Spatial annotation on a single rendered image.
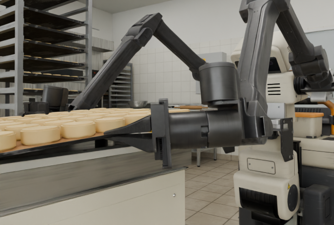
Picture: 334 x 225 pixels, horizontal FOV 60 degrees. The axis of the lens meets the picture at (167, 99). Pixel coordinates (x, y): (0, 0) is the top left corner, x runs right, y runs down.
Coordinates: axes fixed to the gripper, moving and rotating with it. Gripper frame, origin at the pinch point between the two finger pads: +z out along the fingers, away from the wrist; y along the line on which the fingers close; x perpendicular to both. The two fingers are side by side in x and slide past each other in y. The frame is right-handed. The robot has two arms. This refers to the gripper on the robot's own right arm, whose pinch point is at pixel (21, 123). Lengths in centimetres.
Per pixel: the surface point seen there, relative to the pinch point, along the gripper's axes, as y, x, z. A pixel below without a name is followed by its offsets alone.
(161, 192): -12.8, 34.1, 15.0
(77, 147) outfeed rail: -7.1, 12.0, -5.4
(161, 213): -16.8, 34.0, 15.1
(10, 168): -2.7, 15.1, 33.5
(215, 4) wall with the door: 162, 130, -446
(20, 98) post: 6, -40, -81
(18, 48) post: 32, -40, -81
